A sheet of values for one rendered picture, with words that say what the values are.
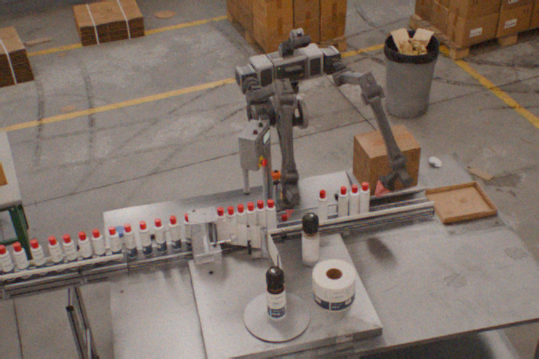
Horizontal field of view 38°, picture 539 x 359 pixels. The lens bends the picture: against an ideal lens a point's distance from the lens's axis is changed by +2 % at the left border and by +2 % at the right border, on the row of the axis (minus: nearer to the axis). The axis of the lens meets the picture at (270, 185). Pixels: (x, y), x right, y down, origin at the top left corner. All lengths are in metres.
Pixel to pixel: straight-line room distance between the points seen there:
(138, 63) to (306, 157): 2.27
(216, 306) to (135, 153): 2.84
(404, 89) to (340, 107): 0.62
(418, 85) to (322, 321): 3.23
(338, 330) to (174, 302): 0.82
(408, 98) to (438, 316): 3.06
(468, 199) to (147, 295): 1.82
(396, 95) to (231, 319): 3.35
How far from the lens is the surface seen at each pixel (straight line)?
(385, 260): 3.95
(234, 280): 3.77
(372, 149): 4.20
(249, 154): 3.71
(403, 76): 6.34
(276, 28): 7.19
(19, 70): 7.54
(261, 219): 3.94
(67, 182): 6.12
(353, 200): 4.02
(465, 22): 7.33
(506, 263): 4.03
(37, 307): 5.15
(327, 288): 3.51
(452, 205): 4.32
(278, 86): 3.71
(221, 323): 3.59
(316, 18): 7.33
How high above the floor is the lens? 3.52
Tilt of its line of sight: 37 degrees down
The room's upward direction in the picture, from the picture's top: 3 degrees counter-clockwise
